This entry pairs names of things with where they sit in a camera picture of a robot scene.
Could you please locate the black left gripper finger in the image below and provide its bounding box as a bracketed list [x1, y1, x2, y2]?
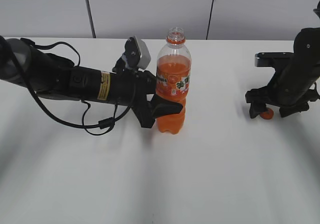
[150, 95, 183, 119]

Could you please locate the orange soda bottle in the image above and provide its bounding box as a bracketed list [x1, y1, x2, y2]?
[156, 27, 192, 134]

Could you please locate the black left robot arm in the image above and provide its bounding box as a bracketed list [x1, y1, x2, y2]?
[0, 36, 156, 128]

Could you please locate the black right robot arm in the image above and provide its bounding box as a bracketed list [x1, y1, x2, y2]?
[245, 27, 320, 119]

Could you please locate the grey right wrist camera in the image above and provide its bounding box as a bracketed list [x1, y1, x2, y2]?
[254, 52, 294, 69]

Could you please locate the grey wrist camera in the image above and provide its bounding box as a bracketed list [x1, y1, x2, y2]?
[121, 36, 151, 70]
[254, 52, 294, 69]

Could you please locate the orange bottle cap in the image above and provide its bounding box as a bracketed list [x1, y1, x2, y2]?
[259, 107, 274, 120]

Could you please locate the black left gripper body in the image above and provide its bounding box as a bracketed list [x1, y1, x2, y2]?
[109, 58, 156, 128]

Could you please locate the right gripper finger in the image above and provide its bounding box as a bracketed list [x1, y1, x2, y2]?
[279, 102, 310, 118]
[249, 102, 268, 119]

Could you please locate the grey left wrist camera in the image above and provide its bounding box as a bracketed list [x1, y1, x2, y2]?
[121, 36, 151, 70]

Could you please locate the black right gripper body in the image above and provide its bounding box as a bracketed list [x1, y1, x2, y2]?
[245, 83, 317, 109]

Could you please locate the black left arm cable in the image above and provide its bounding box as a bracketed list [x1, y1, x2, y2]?
[0, 36, 137, 137]

